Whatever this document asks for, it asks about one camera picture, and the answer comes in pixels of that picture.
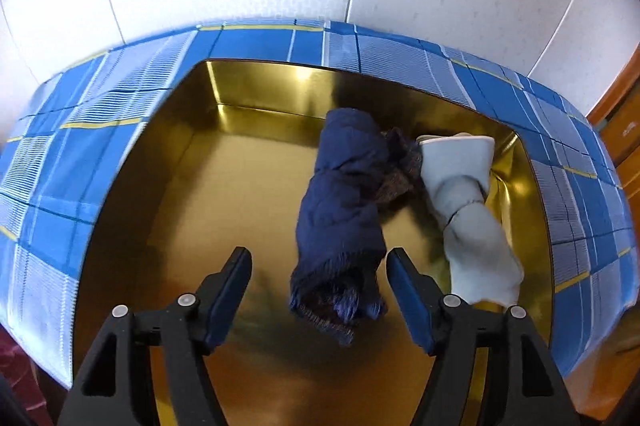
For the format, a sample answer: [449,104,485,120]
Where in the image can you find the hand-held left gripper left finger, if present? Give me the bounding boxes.
[57,246,253,426]

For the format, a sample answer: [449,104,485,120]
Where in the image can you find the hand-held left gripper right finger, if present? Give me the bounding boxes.
[386,247,583,426]

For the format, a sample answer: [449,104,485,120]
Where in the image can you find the maroon tin box gold inside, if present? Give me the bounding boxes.
[70,58,556,426]

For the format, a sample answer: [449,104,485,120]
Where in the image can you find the navy fringed scarf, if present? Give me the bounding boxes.
[287,107,423,347]

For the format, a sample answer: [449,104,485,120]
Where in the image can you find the pale grey cloth roll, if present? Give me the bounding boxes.
[415,133,525,307]

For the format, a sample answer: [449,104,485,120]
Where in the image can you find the blue plaid tablecloth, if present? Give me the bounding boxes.
[0,20,631,389]

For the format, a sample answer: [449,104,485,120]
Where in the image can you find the wooden door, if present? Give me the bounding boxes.
[587,56,640,187]

